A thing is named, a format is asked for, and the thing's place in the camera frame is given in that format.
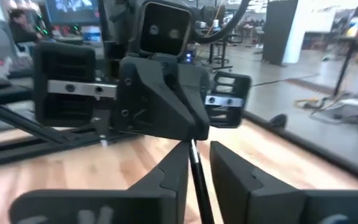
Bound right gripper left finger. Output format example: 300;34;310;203
9;142;190;224

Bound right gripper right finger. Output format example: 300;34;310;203
209;141;358;224

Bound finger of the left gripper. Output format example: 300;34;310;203
166;63;210;141
114;55;197;141

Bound person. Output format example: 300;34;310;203
7;8;45;44

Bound large display screen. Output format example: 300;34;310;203
45;0;101;26

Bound black partition panel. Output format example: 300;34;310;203
262;0;300;67

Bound white building column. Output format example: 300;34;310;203
282;0;313;65

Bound black stand pole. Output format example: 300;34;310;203
333;29;358;98

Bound black rig frame struts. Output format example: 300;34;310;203
0;96;130;170

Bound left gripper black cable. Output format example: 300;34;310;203
193;0;252;45

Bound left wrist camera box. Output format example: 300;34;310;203
139;1;193;58

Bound black table border rail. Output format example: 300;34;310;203
242;110;358;187

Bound yellow floor cable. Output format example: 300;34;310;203
293;96;332;110

